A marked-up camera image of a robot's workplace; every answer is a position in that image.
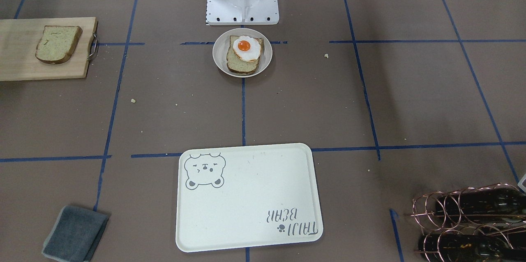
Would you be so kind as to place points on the bread slice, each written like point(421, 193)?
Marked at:
point(57, 44)
point(238, 66)

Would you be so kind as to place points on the fried egg toy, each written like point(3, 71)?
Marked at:
point(246, 48)

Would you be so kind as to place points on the white round plate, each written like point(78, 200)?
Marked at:
point(221, 45)

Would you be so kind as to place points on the white bear tray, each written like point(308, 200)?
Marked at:
point(247, 196)

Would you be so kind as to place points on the lower dark wine bottle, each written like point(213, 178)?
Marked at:
point(467, 248)

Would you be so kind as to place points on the dark wine bottle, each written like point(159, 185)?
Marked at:
point(501, 205)
point(467, 248)

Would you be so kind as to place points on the folded grey cloth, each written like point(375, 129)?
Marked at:
point(75, 235)

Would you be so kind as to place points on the upper dark wine bottle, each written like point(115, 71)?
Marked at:
point(501, 205)

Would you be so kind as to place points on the wooden cutting board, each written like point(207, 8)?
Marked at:
point(18, 44)

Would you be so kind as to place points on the white object at edge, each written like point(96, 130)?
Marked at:
point(522, 183)

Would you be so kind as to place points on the copper wire bottle rack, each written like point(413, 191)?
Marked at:
point(485, 224)

